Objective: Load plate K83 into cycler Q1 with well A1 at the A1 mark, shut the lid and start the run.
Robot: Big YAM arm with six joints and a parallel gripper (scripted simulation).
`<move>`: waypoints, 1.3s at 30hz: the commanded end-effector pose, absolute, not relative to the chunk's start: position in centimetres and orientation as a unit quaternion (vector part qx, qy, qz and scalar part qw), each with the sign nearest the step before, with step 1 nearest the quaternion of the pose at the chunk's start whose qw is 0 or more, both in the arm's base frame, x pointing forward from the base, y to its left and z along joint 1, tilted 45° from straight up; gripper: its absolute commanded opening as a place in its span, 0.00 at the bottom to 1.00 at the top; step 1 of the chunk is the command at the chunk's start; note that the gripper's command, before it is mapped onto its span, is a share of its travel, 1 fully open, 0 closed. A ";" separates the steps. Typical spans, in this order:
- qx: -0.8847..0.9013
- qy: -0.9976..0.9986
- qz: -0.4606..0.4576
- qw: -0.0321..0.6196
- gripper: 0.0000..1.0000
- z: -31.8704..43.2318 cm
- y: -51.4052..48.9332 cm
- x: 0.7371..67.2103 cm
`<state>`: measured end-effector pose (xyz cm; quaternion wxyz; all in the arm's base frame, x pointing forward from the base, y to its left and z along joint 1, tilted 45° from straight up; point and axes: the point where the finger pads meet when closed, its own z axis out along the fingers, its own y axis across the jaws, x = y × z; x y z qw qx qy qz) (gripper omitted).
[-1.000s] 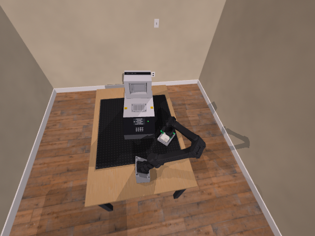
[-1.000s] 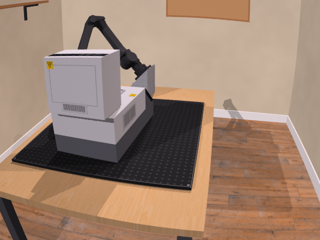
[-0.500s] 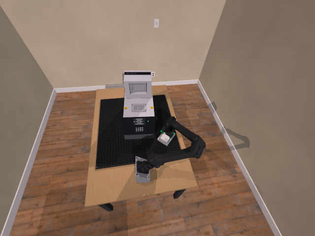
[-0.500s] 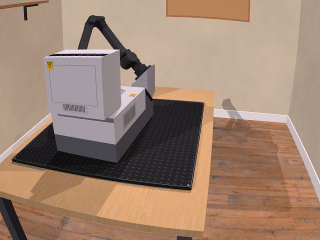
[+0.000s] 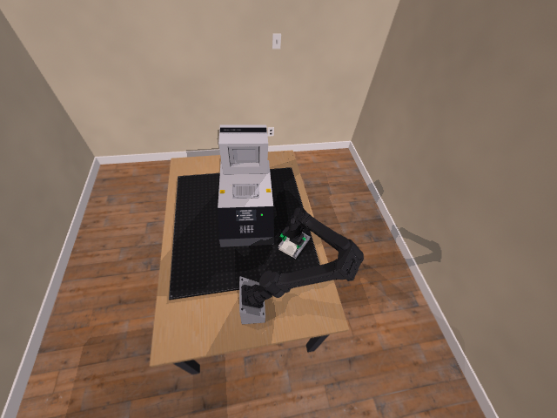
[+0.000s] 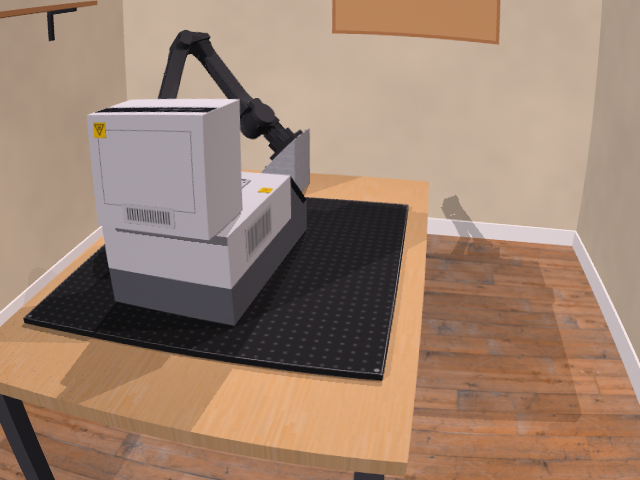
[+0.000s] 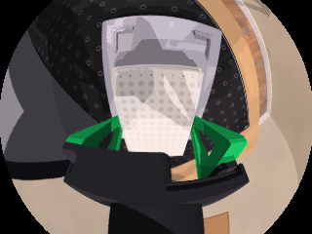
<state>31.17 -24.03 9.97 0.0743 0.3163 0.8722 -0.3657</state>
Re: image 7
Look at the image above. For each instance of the white well plate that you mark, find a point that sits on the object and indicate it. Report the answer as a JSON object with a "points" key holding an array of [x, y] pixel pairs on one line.
{"points": [[156, 105]]}

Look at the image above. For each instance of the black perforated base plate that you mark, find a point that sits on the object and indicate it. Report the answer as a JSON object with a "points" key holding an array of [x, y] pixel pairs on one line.
{"points": [[67, 37]]}

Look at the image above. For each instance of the grey benchtop lab instrument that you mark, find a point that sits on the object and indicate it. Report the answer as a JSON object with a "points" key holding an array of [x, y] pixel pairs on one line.
{"points": [[36, 117]]}

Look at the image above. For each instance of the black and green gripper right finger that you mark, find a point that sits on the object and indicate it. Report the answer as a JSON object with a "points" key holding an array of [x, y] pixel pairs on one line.
{"points": [[228, 146]]}

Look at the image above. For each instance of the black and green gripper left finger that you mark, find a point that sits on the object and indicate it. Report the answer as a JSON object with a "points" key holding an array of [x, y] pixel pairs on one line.
{"points": [[92, 136]]}

